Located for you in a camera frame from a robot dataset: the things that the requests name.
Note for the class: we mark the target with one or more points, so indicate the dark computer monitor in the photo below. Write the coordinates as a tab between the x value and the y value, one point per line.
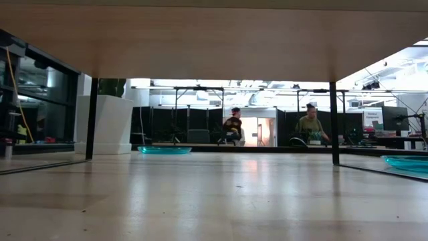
394	118

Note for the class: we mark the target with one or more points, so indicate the black gantry frame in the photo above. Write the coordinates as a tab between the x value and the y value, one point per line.
199	88

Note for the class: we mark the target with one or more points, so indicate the blue translucent plastic plate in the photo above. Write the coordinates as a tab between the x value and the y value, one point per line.
411	162
164	150

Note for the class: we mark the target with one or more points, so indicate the black aluminium table frame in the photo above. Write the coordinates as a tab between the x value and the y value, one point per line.
267	149

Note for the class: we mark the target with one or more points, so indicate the wooden shelf with black legs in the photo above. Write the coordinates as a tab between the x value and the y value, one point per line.
214	43

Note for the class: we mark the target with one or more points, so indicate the black room partition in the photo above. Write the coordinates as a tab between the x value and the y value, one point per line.
160	124

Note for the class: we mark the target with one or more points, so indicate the grey chair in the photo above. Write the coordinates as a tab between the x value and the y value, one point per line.
198	136

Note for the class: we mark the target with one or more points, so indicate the small potted plant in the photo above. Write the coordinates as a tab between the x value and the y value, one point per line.
315	140

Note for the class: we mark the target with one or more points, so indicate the white hexagonal plant pot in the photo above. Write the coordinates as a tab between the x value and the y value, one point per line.
107	124

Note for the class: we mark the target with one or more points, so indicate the white printed sign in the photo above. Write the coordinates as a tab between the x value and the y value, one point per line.
372	117

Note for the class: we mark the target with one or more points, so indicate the person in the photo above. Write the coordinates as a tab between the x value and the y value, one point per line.
309	124
233	126

